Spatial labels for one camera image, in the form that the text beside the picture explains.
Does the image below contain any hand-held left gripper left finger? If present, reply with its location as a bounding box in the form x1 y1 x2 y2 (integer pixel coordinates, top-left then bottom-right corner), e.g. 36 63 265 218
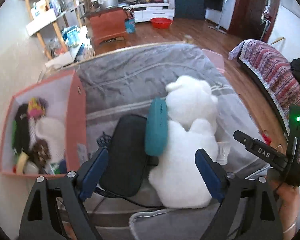
18 147 109 240

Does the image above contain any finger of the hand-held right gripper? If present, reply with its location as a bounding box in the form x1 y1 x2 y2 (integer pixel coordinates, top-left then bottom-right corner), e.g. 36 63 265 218
233 130 288 170

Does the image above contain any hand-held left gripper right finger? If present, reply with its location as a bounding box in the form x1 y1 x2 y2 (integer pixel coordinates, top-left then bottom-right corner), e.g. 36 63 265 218
195 149 284 240

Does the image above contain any white plush bear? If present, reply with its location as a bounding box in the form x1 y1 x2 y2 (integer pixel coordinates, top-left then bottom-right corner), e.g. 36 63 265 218
149 75 219 208

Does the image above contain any paper cup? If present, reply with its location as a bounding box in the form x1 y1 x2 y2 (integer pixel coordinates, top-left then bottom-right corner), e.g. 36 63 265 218
216 141 231 165

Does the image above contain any black zip case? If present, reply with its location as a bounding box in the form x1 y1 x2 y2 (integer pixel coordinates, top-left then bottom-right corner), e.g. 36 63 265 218
100 115 150 197

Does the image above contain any salmon fabric storage box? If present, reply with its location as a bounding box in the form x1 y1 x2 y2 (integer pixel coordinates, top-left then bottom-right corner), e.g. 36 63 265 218
0 69 88 179

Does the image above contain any person's right forearm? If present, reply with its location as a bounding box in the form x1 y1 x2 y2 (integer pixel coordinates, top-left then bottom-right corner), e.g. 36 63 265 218
265 175 300 240

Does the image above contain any brown spotted toy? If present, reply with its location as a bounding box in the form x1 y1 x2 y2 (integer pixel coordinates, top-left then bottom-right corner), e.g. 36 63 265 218
30 140 52 168

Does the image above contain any black plush toy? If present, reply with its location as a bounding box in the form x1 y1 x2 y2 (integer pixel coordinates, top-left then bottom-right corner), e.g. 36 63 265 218
12 104 32 155

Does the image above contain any patterned woven sofa cover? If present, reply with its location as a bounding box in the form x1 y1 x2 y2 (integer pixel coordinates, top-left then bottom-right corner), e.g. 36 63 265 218
228 39 300 167

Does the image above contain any yellow pink toy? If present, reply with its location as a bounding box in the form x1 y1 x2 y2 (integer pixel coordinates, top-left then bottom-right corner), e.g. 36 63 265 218
27 97 47 118

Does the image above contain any grey printed fleece blanket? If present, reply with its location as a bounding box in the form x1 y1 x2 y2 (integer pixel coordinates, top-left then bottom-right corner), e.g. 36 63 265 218
75 42 268 240

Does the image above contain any pink plastic bin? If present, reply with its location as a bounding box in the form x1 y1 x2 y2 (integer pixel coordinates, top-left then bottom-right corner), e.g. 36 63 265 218
202 49 225 74

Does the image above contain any blue jar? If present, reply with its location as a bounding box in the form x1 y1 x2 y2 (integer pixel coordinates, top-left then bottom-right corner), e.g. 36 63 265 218
65 26 80 45

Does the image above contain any red-brown door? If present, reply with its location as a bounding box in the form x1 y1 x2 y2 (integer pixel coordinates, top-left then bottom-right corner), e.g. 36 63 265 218
229 0 282 43

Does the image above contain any red wooden cabinet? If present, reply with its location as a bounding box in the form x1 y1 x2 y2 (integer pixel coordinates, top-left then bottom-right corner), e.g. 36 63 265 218
86 6 128 46

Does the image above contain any blue printed bin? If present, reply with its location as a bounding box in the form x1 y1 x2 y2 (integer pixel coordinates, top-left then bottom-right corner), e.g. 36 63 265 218
124 17 136 33

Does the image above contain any wooden shelf rack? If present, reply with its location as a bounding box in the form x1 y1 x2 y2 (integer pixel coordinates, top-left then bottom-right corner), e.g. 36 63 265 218
17 0 95 65

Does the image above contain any red plastic basin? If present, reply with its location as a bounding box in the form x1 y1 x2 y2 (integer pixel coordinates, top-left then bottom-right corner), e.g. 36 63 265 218
150 17 173 29

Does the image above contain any white low cabinet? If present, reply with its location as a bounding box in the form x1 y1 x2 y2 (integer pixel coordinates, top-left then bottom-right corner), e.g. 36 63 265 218
130 2 175 23

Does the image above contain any metal pot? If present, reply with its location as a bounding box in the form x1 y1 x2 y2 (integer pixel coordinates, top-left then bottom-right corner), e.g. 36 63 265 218
97 0 118 9

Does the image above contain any black cable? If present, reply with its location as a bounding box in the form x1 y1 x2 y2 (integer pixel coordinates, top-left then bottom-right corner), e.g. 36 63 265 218
95 187 165 209

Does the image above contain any silver bracelet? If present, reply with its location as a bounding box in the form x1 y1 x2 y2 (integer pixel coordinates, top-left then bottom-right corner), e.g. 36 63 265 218
282 222 297 233

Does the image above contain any white cable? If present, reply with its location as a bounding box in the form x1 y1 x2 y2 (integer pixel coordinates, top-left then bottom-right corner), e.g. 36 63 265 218
86 62 195 89

